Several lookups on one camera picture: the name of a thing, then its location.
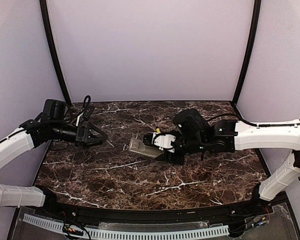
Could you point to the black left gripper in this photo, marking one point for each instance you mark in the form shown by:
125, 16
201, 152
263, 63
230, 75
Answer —
80, 135

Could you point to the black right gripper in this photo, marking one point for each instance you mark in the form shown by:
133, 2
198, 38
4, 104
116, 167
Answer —
167, 152

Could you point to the grey remote control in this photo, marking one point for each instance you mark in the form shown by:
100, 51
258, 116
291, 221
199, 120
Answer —
138, 147

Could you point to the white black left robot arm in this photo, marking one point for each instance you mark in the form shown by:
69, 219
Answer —
50, 124

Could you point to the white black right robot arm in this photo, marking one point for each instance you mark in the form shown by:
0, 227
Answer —
194, 135

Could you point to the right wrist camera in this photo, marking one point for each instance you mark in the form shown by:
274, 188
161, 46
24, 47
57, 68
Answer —
163, 141

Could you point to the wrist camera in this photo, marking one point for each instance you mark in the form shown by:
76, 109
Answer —
87, 110
163, 141

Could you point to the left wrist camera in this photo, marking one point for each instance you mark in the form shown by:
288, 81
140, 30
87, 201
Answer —
87, 110

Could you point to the white slotted cable duct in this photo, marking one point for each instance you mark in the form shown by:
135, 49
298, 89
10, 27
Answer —
118, 231

